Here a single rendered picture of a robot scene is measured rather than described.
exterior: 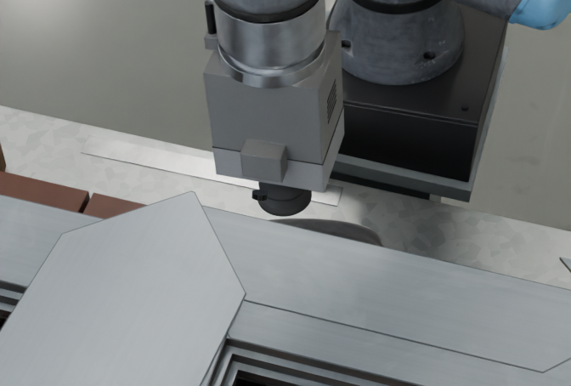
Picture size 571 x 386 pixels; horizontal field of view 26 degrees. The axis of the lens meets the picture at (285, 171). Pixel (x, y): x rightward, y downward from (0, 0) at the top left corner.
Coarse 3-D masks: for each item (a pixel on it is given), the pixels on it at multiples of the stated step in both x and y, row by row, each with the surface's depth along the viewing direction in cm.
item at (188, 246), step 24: (120, 216) 113; (144, 216) 113; (168, 216) 113; (96, 240) 111; (120, 240) 111; (144, 240) 111; (168, 240) 111; (192, 240) 111; (216, 240) 111; (168, 264) 109; (192, 264) 109; (216, 264) 109; (240, 288) 108
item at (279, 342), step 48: (0, 288) 109; (240, 336) 105; (288, 336) 105; (336, 336) 105; (384, 336) 105; (288, 384) 105; (336, 384) 104; (384, 384) 103; (432, 384) 101; (480, 384) 101; (528, 384) 101
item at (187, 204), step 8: (192, 192) 115; (168, 200) 114; (176, 200) 114; (184, 200) 114; (192, 200) 114; (160, 208) 113; (168, 208) 113; (176, 208) 113; (184, 208) 113; (192, 208) 113; (200, 208) 113; (184, 216) 113; (192, 216) 113; (200, 216) 113
